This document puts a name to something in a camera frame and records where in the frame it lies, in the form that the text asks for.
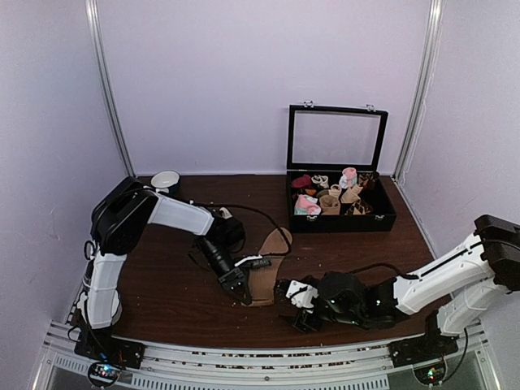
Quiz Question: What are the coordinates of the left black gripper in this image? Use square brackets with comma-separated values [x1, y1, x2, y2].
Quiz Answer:
[197, 238, 250, 306]

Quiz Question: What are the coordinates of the tan brown ribbed sock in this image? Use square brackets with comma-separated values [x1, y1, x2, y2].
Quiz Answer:
[248, 229, 288, 307]

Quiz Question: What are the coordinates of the cream and brown sock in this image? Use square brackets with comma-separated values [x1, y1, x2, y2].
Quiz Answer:
[219, 207, 232, 219]

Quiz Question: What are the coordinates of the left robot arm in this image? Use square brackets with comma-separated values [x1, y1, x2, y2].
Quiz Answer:
[80, 177, 252, 361]

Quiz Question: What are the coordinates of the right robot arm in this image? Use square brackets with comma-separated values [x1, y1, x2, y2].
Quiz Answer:
[275, 214, 519, 359]

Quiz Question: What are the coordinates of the pink mint rolled sock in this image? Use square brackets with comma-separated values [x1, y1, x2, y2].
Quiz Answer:
[294, 194, 322, 215]

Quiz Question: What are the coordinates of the tan rolled sock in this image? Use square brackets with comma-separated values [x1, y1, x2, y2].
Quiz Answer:
[317, 184, 342, 215]

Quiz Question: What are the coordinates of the dark red rolled sock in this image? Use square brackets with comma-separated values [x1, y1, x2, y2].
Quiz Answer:
[291, 175, 313, 189]

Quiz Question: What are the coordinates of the brown diamond rolled sock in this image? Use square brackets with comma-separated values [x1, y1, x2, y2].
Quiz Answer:
[345, 199, 373, 216]

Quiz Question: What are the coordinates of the black storage box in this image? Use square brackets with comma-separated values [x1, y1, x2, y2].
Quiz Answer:
[286, 171, 397, 233]

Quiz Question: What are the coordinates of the cream brown rolled sock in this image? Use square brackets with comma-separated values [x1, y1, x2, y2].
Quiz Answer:
[311, 175, 330, 189]

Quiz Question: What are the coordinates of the beige rolled sock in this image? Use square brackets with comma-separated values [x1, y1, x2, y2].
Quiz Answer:
[340, 184, 363, 204]

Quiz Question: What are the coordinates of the dark bowl white inside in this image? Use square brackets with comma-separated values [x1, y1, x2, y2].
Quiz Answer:
[150, 170, 180, 197]

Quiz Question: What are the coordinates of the right round circuit board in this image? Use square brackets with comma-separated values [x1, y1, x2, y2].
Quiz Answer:
[414, 362, 447, 387]

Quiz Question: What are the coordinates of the round circuit board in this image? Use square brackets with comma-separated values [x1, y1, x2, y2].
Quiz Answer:
[414, 362, 447, 387]
[87, 362, 123, 387]

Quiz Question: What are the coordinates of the pink white rolled sock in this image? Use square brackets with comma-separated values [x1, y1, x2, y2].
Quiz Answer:
[339, 167, 358, 189]

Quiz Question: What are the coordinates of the brown argyle rolled sock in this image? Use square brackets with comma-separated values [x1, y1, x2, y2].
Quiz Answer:
[357, 171, 379, 191]

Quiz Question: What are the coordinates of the left round circuit board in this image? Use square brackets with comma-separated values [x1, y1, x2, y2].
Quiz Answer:
[87, 362, 123, 387]

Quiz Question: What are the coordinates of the black glass box lid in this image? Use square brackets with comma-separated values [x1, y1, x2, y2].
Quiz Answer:
[286, 101, 388, 171]

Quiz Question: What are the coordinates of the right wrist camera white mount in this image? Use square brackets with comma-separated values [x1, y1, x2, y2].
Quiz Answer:
[285, 280, 319, 311]

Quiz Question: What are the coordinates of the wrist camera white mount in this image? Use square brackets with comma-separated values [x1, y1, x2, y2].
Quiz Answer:
[234, 254, 271, 269]
[285, 280, 319, 311]

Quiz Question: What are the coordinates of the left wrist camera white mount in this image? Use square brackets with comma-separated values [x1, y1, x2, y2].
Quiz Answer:
[234, 254, 271, 269]

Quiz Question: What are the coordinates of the front aluminium rail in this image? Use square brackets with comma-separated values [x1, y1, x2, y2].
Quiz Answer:
[29, 322, 505, 389]

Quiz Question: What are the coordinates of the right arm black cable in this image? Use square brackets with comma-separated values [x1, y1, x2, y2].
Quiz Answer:
[344, 262, 419, 281]

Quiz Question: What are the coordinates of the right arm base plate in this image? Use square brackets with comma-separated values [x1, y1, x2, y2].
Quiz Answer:
[388, 335, 458, 367]

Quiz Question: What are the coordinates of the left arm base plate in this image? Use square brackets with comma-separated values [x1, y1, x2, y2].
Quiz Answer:
[74, 339, 145, 369]

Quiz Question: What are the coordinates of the left aluminium frame post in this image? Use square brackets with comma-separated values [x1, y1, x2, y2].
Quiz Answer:
[84, 0, 137, 177]

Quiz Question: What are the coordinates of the aluminium frame post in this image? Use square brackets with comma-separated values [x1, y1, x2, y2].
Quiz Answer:
[393, 0, 444, 185]
[84, 0, 137, 177]

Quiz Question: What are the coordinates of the right aluminium frame post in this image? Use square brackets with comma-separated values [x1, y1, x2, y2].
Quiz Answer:
[393, 0, 444, 185]

